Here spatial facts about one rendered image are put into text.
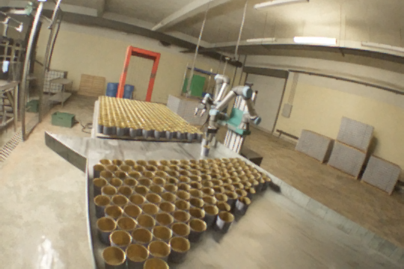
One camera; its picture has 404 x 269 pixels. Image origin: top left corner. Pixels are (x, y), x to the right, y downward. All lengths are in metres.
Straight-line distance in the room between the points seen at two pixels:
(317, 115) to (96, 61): 12.01
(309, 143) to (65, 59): 12.54
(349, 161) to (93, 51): 12.96
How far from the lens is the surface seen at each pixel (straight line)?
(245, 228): 0.89
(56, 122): 5.08
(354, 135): 7.51
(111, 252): 0.62
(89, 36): 10.66
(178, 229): 0.72
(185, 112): 6.92
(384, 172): 7.57
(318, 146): 7.81
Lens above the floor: 1.64
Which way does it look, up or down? 10 degrees down
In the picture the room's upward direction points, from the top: 14 degrees clockwise
